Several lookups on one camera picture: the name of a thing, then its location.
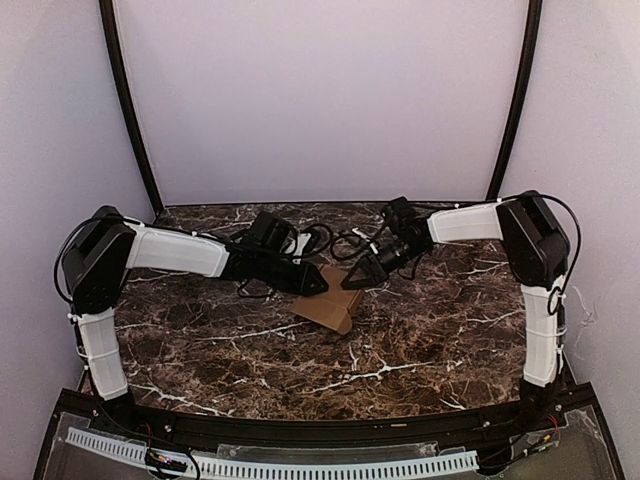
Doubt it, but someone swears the white slotted cable duct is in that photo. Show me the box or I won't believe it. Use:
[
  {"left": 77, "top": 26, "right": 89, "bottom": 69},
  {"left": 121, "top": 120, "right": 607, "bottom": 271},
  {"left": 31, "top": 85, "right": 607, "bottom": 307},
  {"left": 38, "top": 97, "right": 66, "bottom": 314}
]
[{"left": 65, "top": 427, "right": 479, "bottom": 479}]

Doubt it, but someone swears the left black camera cable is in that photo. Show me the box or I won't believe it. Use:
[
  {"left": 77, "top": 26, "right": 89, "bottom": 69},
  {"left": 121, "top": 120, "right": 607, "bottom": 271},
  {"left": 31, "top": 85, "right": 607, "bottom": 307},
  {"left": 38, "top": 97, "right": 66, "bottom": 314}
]
[{"left": 234, "top": 222, "right": 336, "bottom": 301}]

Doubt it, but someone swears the right black frame post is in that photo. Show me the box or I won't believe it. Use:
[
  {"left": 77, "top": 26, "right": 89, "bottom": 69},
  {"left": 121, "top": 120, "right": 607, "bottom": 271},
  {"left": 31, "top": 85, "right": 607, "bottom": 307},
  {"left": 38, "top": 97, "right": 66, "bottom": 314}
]
[{"left": 485, "top": 0, "right": 543, "bottom": 200}]

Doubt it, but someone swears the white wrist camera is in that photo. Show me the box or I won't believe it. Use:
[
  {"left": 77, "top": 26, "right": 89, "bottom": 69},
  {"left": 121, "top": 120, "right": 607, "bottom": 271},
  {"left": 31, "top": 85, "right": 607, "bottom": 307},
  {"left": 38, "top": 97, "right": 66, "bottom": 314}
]
[
  {"left": 284, "top": 233, "right": 312, "bottom": 263},
  {"left": 350, "top": 228, "right": 383, "bottom": 255}
]

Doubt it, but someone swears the left black frame post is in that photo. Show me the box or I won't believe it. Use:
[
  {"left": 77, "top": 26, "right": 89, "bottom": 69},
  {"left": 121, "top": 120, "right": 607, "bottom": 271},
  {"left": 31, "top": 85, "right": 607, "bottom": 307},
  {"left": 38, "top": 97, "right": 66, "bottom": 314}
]
[{"left": 98, "top": 0, "right": 164, "bottom": 214}]

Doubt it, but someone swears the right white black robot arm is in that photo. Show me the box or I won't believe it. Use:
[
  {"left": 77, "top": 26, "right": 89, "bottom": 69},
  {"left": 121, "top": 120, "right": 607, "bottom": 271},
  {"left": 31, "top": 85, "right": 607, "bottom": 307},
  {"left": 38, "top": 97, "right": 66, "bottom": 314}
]
[{"left": 341, "top": 191, "right": 575, "bottom": 389}]

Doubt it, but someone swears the right black camera cable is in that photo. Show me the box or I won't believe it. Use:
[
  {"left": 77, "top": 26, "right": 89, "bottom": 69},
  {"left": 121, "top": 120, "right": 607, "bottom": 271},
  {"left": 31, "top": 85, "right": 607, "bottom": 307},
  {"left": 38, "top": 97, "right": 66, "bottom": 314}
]
[{"left": 329, "top": 209, "right": 401, "bottom": 261}]

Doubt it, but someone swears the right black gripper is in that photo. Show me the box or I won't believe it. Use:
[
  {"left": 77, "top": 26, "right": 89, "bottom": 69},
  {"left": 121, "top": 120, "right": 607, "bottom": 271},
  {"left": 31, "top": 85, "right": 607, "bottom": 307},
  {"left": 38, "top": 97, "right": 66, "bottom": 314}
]
[{"left": 342, "top": 237, "right": 428, "bottom": 290}]

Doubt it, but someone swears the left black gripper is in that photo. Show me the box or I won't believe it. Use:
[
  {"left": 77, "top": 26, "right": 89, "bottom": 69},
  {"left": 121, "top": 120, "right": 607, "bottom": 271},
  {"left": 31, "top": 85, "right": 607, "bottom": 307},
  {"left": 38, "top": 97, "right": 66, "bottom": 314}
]
[{"left": 255, "top": 252, "right": 328, "bottom": 298}]

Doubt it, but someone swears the black front rail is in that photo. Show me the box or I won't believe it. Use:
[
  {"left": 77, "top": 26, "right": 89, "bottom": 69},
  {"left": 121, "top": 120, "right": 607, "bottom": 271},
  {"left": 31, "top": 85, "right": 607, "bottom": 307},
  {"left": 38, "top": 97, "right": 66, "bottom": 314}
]
[{"left": 59, "top": 389, "right": 591, "bottom": 454}]

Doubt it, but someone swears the black camera cable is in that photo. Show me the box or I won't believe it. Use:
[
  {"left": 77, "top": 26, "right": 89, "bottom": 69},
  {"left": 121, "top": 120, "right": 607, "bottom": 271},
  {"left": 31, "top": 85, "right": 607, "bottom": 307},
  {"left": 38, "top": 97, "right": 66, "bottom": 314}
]
[
  {"left": 329, "top": 209, "right": 401, "bottom": 261},
  {"left": 234, "top": 222, "right": 336, "bottom": 301}
]

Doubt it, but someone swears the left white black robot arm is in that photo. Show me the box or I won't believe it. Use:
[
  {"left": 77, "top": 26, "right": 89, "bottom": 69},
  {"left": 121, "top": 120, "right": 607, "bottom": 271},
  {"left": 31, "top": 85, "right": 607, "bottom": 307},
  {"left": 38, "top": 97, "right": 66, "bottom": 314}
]
[{"left": 53, "top": 205, "right": 329, "bottom": 436}]

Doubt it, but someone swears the brown cardboard box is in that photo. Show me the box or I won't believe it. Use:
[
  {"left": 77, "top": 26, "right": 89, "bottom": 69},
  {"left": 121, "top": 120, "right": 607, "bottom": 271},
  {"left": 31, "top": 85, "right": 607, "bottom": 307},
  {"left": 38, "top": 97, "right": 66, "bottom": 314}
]
[{"left": 290, "top": 265, "right": 364, "bottom": 335}]

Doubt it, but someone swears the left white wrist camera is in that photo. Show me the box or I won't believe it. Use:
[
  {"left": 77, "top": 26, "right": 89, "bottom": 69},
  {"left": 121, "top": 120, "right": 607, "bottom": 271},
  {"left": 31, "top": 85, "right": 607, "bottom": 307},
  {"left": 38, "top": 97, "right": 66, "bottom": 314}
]
[{"left": 284, "top": 233, "right": 312, "bottom": 263}]

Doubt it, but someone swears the black frame post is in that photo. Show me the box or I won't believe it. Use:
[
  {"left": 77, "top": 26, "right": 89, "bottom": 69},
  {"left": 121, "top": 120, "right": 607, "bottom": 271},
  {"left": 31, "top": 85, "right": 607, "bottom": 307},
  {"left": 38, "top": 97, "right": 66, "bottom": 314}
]
[
  {"left": 98, "top": 0, "right": 164, "bottom": 214},
  {"left": 485, "top": 0, "right": 543, "bottom": 200}
]

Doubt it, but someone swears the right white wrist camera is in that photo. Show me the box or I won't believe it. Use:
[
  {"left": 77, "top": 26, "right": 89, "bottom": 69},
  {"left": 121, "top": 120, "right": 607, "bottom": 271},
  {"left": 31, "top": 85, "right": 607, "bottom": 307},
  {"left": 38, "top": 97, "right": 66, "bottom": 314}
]
[{"left": 350, "top": 228, "right": 383, "bottom": 255}]

